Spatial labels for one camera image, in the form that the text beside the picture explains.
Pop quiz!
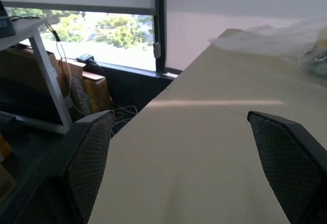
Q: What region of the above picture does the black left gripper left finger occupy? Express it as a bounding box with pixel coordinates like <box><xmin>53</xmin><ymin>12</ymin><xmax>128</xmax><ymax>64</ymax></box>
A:
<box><xmin>37</xmin><ymin>109</ymin><xmax>115</xmax><ymax>224</ymax></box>

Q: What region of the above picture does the black window frame post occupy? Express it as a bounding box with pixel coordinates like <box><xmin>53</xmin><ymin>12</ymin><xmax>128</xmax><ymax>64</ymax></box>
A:
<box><xmin>154</xmin><ymin>0</ymin><xmax>167</xmax><ymax>74</ymax></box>

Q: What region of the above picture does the yellow printed cardboard box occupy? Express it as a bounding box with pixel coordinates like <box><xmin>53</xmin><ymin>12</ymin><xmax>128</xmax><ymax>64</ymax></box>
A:
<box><xmin>68</xmin><ymin>71</ymin><xmax>113</xmax><ymax>115</ymax></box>

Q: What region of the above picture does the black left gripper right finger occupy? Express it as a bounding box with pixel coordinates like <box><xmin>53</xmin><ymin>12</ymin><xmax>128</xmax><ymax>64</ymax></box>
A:
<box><xmin>246</xmin><ymin>110</ymin><xmax>327</xmax><ymax>224</ymax></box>

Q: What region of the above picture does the white cable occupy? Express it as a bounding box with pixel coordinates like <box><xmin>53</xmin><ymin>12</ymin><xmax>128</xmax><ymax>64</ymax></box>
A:
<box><xmin>56</xmin><ymin>42</ymin><xmax>138</xmax><ymax>132</ymax></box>

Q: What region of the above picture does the white side table frame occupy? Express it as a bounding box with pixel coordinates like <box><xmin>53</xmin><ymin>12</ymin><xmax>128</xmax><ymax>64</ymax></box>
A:
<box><xmin>0</xmin><ymin>18</ymin><xmax>73</xmax><ymax>135</ymax></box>

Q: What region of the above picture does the small black device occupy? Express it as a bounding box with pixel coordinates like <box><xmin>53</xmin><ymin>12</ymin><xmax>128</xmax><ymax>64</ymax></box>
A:
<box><xmin>76</xmin><ymin>53</ymin><xmax>96</xmax><ymax>63</ymax></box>

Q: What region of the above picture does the brown cardboard box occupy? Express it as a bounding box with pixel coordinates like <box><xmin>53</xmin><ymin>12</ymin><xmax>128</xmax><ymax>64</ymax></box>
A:
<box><xmin>0</xmin><ymin>44</ymin><xmax>86</xmax><ymax>122</ymax></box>

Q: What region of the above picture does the black cable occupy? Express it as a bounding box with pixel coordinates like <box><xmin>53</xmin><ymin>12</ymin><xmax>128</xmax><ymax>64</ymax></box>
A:
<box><xmin>9</xmin><ymin>15</ymin><xmax>61</xmax><ymax>42</ymax></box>

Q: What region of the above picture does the clear plastic bag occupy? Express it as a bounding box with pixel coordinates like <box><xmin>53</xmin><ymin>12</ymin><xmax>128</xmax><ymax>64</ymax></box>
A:
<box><xmin>207</xmin><ymin>16</ymin><xmax>327</xmax><ymax>81</ymax></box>

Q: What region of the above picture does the dark blue device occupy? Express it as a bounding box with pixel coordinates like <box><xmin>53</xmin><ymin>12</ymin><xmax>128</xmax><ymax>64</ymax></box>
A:
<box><xmin>0</xmin><ymin>0</ymin><xmax>16</xmax><ymax>38</ymax></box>

